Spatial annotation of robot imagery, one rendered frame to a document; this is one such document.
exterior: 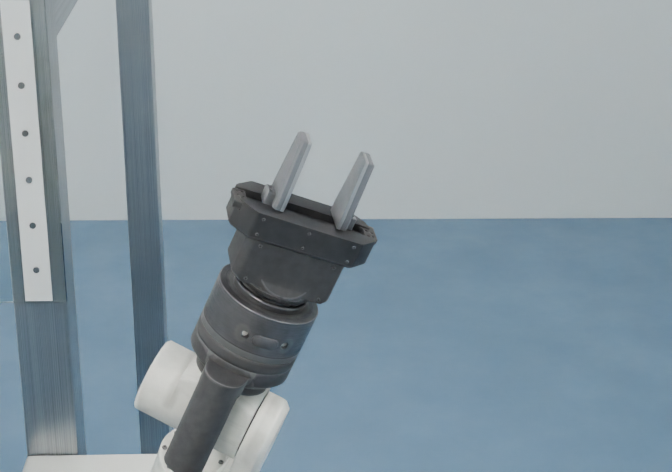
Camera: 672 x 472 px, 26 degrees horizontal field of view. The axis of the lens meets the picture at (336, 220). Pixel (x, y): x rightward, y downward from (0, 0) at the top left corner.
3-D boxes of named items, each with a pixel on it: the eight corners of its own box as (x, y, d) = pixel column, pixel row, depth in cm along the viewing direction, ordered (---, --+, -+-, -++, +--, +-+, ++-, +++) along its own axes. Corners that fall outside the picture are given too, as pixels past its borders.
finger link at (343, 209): (360, 147, 117) (329, 211, 119) (367, 165, 114) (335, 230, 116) (378, 153, 117) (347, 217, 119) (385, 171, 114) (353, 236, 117)
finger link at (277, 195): (313, 147, 112) (282, 214, 115) (307, 129, 115) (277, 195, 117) (294, 141, 112) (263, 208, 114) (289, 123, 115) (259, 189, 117)
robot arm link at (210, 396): (311, 334, 125) (261, 436, 130) (201, 277, 126) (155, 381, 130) (278, 391, 115) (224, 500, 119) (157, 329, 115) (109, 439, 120)
